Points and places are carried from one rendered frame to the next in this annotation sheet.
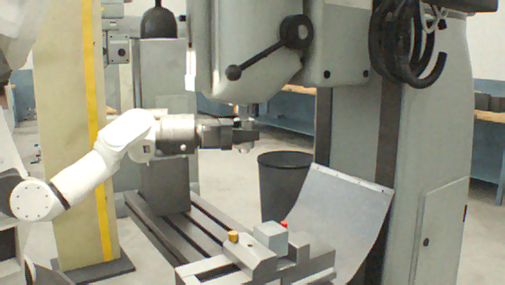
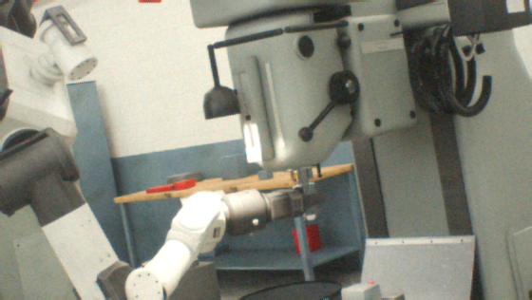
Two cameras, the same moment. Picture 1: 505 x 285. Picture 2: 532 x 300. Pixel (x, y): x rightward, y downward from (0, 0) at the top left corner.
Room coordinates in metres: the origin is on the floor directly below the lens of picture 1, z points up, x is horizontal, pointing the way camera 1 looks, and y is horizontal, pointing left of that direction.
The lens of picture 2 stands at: (-1.05, 0.45, 1.45)
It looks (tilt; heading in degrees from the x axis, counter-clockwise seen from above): 3 degrees down; 349
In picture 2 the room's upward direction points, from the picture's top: 10 degrees counter-clockwise
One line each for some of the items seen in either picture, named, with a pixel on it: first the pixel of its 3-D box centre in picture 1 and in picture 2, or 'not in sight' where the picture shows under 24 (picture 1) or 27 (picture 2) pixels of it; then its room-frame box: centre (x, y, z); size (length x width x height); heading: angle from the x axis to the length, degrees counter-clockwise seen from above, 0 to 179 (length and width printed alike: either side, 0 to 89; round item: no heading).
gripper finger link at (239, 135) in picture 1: (245, 136); (311, 199); (0.80, 0.01, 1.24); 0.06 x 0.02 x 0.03; 99
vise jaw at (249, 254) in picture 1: (248, 253); not in sight; (0.71, 0.00, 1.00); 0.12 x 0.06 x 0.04; 32
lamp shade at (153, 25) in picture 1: (158, 22); (219, 101); (0.73, 0.17, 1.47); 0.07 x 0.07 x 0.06
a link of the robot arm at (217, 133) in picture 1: (202, 134); (266, 209); (0.82, 0.10, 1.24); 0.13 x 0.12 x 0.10; 9
